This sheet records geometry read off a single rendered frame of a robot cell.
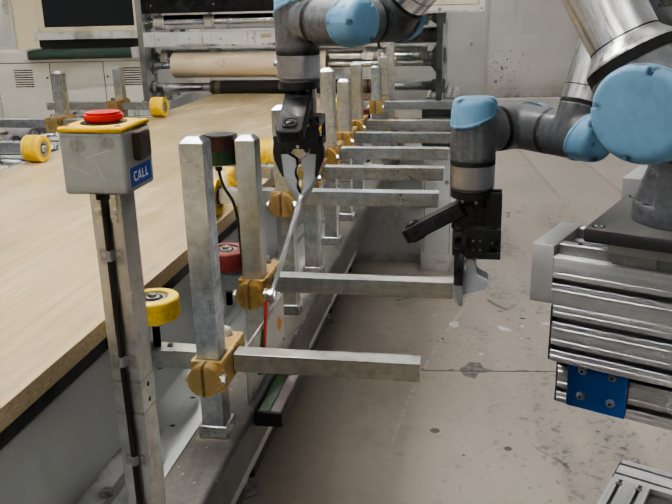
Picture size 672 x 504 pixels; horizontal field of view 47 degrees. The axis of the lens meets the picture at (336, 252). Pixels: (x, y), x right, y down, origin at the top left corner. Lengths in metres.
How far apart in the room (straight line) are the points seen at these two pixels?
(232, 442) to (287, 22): 0.68
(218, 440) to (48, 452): 0.24
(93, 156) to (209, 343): 0.43
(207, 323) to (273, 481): 1.28
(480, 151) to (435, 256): 2.74
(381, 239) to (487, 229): 2.83
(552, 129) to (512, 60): 9.01
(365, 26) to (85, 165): 0.58
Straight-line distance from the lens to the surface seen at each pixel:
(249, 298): 1.38
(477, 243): 1.35
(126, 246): 0.86
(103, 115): 0.84
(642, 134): 0.96
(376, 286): 1.39
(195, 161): 1.09
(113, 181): 0.83
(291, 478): 2.40
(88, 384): 1.29
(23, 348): 1.14
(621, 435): 2.70
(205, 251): 1.12
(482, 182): 1.31
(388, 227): 4.12
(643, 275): 1.14
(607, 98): 0.96
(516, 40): 10.28
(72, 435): 1.27
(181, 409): 1.50
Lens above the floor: 1.33
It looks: 18 degrees down
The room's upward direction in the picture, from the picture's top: 1 degrees counter-clockwise
